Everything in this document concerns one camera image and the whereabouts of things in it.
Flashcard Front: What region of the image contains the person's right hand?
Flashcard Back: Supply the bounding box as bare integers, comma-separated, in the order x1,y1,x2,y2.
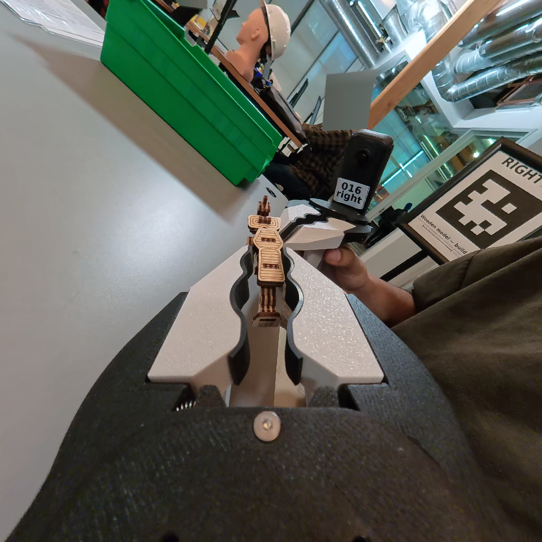
324,247,385,306

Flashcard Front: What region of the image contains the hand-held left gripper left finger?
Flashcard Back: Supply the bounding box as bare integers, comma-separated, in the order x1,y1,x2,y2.
147,245,251,396

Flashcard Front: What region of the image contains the mannequin head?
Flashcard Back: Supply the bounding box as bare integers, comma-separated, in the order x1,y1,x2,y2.
224,8,272,81

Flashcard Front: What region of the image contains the black bag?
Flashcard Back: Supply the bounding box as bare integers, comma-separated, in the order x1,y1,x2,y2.
257,85,309,147

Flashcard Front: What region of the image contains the white hard hat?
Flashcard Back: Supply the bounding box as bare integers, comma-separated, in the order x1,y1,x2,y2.
259,0,292,62

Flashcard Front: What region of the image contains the grey desk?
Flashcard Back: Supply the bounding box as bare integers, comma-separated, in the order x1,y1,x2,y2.
0,0,297,540

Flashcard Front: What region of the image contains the person's olive shirt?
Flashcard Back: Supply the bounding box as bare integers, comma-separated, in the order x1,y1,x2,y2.
392,237,542,542

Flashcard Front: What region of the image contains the paper sheet in clear sleeve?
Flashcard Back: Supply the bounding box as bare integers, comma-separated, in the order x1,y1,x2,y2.
0,0,106,47

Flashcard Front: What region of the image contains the wooden model figure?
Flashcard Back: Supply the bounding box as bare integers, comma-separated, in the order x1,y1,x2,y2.
247,196,285,329

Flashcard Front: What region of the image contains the black framed marker sign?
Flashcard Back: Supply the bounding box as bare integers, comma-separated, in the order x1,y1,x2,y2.
398,136,542,264

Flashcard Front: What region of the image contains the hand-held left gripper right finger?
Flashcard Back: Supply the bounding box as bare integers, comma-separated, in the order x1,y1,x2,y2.
284,248,385,388

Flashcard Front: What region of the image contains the person's right forearm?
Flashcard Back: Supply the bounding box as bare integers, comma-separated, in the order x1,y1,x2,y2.
368,281,416,327

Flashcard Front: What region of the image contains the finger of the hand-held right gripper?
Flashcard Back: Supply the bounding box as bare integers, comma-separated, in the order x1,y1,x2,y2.
279,202,339,239
287,219,360,272

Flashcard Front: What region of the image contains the green plastic bin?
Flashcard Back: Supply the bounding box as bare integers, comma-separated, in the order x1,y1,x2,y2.
99,0,283,187

